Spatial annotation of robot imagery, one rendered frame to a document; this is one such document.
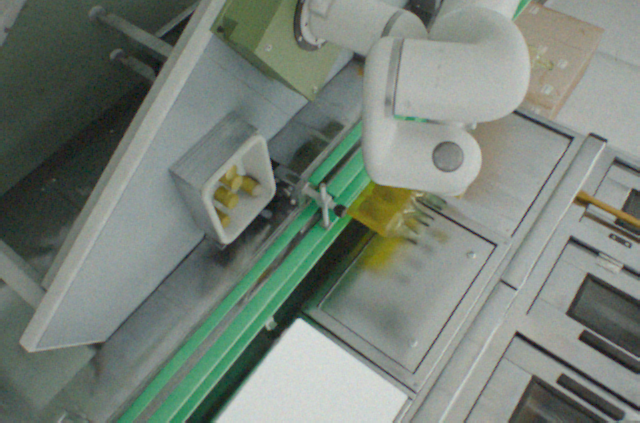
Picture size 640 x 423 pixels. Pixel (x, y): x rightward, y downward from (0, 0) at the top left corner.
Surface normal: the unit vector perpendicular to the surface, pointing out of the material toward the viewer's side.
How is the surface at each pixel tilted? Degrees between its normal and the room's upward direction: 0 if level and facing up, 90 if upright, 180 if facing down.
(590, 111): 90
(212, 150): 90
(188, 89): 0
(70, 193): 90
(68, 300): 0
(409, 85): 71
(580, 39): 89
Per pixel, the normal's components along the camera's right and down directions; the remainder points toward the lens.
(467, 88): -0.18, 0.25
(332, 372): -0.05, -0.55
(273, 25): 0.80, 0.44
